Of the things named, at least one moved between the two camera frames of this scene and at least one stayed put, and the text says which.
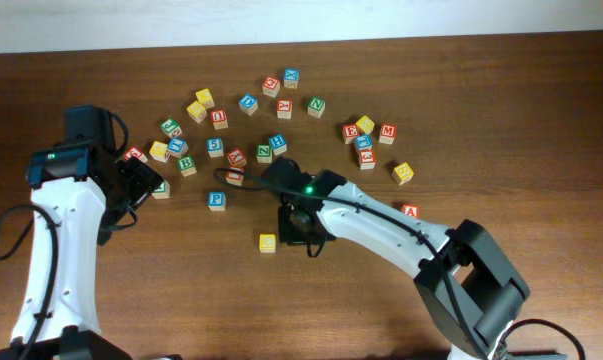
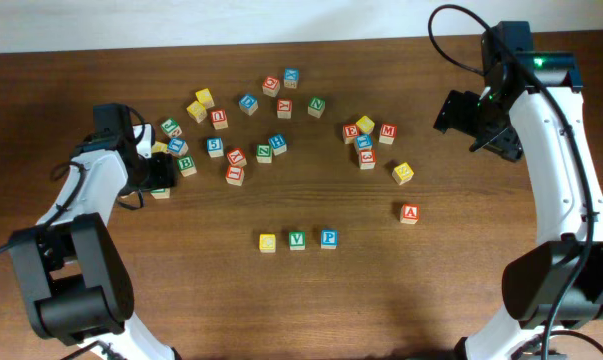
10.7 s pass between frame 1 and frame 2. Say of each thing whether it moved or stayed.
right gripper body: moved
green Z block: stayed
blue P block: moved
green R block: stayed
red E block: stayed
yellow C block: stayed
